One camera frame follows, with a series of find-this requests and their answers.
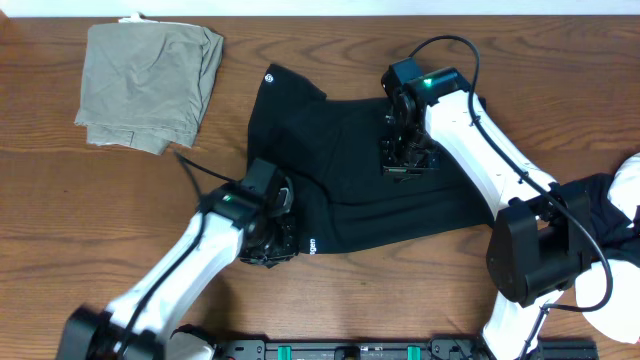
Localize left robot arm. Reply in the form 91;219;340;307
56;183;294;360

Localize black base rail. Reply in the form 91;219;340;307
214;337;600;360

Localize folded khaki trousers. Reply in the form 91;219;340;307
74;13;225;156

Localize right black cable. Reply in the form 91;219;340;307
407;34;615;360

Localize black polo shirt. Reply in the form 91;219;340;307
248;64;494;255

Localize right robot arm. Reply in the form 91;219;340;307
381;59;595;359

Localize black and white jersey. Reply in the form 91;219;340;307
578;154;639;345

